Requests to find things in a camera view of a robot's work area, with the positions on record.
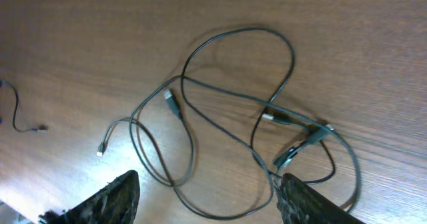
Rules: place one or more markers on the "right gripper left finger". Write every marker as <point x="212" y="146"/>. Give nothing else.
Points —
<point x="116" y="203"/>

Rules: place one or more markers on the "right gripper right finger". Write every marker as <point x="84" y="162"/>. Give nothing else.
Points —
<point x="300" y="204"/>

